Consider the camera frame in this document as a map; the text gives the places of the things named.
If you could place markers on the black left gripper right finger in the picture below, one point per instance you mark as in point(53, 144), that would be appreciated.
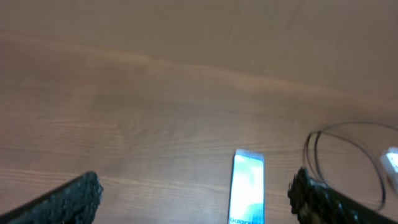
point(314, 202)

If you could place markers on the white power strip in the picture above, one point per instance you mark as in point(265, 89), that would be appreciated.
point(389, 163)

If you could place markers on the blue Galaxy smartphone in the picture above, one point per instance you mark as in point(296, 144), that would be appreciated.
point(247, 192)

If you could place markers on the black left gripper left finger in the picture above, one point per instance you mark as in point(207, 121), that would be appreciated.
point(73, 202)

